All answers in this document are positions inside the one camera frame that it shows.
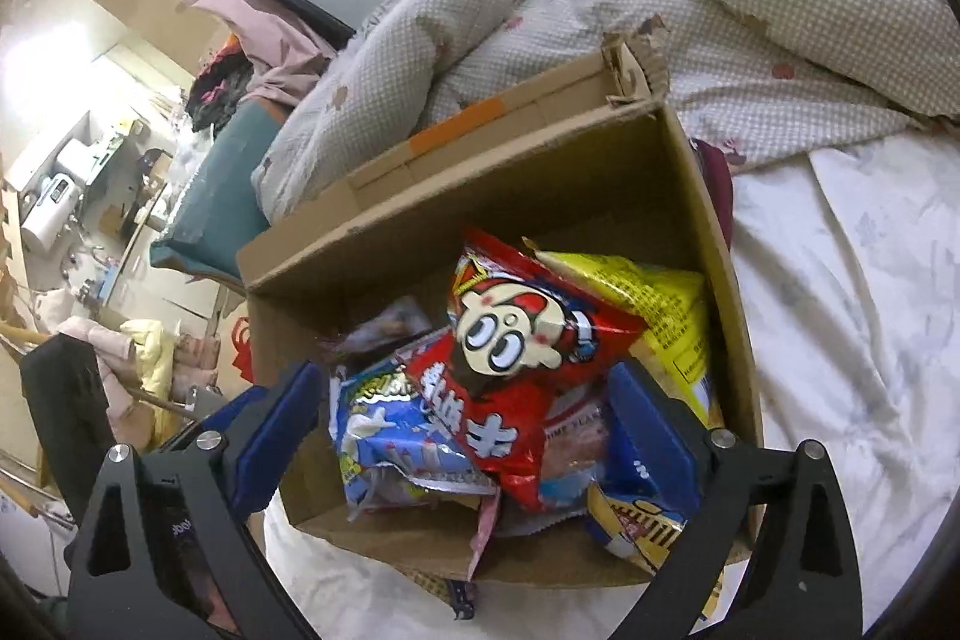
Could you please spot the red tote bag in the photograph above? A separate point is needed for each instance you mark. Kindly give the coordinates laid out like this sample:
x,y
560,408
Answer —
x,y
241,347

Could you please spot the grey purple snack packet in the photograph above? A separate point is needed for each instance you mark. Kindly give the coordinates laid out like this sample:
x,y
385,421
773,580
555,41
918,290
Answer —
x,y
390,325

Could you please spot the yellow blue striped snack packet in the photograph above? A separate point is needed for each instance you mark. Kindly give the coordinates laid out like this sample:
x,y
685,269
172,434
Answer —
x,y
637,527

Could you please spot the black chair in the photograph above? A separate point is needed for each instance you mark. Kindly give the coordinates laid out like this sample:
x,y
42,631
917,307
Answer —
x,y
64,415

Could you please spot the dark red cloth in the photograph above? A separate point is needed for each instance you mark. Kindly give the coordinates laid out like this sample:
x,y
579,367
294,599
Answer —
x,y
712,183

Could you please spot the white kitchen appliance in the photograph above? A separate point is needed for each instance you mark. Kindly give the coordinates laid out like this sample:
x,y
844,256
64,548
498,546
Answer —
x,y
49,212

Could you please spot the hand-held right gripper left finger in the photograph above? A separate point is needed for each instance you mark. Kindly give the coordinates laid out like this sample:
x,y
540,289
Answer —
x,y
277,437

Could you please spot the pink cloth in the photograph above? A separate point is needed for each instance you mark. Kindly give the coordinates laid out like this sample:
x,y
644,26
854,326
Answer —
x,y
247,10

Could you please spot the brown cardboard box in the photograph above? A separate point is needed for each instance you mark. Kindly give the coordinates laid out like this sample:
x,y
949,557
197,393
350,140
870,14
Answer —
x,y
540,183

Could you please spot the pink snack packet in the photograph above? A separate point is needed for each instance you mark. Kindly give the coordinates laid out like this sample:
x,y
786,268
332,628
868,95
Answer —
x,y
574,452

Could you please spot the red cartoon snack packet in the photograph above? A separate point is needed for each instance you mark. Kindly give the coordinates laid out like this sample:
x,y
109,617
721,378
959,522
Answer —
x,y
525,400

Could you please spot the blue flag print snack packet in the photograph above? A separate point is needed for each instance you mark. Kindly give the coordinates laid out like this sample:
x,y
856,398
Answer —
x,y
390,437

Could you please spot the dark clothing pile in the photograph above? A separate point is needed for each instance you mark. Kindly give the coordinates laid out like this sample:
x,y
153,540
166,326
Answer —
x,y
217,81

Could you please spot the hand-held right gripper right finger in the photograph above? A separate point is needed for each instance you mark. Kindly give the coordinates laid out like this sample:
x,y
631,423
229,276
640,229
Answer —
x,y
652,437

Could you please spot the pile of folded towels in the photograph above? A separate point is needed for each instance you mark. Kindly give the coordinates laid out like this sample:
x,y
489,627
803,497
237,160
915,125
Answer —
x,y
142,347

